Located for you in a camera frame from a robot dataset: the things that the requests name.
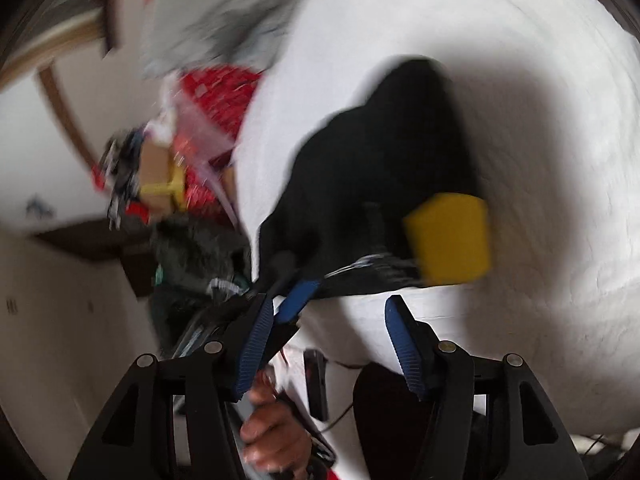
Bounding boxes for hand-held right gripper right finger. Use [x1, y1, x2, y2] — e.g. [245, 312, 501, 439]
[384, 295, 588, 480]

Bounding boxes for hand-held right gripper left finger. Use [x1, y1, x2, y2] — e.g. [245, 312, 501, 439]
[67, 292, 276, 480]

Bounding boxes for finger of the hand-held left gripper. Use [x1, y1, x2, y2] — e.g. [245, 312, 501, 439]
[270, 280, 323, 332]

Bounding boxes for black pants with yellow patch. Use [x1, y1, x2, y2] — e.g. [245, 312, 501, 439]
[255, 59, 493, 303]

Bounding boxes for person's left hand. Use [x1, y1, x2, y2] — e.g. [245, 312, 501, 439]
[240, 380, 313, 476]

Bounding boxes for red patterned bag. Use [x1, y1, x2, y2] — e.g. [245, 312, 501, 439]
[182, 170, 232, 219]

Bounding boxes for clear plastic bag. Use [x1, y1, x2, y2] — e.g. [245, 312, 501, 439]
[169, 104, 242, 226]

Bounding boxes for brown cardboard box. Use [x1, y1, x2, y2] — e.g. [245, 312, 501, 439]
[139, 139, 177, 211]

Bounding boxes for pile of mixed clothes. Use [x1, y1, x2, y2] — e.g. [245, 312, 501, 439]
[92, 130, 151, 231]

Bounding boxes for red floral bedding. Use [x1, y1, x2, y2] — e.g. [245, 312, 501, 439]
[177, 65, 263, 147]

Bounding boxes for grey floral pillow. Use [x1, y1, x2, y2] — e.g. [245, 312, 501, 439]
[140, 0, 321, 78]

